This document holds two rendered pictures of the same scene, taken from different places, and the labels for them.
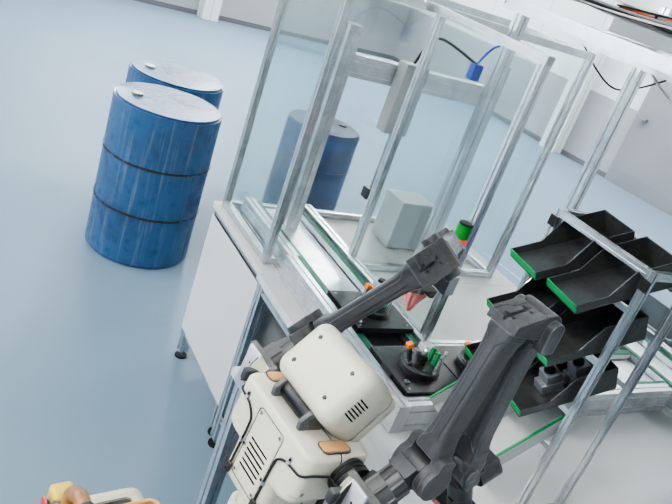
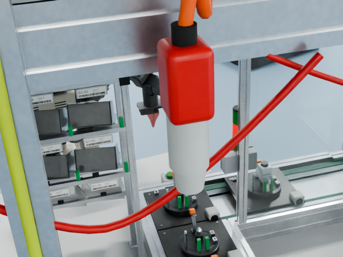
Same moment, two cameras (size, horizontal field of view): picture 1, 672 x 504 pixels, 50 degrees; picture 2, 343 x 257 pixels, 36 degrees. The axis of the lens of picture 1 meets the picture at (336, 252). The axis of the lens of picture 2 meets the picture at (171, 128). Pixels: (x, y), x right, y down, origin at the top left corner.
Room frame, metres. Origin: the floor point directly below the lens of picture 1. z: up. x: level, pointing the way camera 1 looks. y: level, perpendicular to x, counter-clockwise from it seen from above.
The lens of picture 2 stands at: (2.63, -1.91, 2.23)
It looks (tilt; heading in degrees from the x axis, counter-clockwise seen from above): 29 degrees down; 112
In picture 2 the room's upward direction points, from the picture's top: 3 degrees counter-clockwise
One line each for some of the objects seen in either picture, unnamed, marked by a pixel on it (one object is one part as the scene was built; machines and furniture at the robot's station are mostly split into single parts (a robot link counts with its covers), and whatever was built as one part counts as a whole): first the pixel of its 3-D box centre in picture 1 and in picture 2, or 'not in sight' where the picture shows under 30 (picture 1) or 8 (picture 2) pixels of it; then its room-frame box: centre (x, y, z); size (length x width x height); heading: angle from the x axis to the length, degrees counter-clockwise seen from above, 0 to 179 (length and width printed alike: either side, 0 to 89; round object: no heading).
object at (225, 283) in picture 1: (342, 319); not in sight; (3.17, -0.14, 0.43); 1.39 x 0.63 x 0.86; 125
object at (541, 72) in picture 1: (479, 211); (243, 99); (2.28, -0.40, 1.46); 0.03 x 0.03 x 1.00; 35
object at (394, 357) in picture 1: (423, 357); (179, 195); (2.03, -0.38, 1.01); 0.24 x 0.24 x 0.13; 35
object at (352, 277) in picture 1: (376, 329); (255, 205); (2.30, -0.23, 0.91); 0.84 x 0.28 x 0.10; 35
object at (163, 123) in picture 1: (158, 155); not in sight; (4.31, 1.29, 0.48); 1.30 x 0.80 x 0.96; 29
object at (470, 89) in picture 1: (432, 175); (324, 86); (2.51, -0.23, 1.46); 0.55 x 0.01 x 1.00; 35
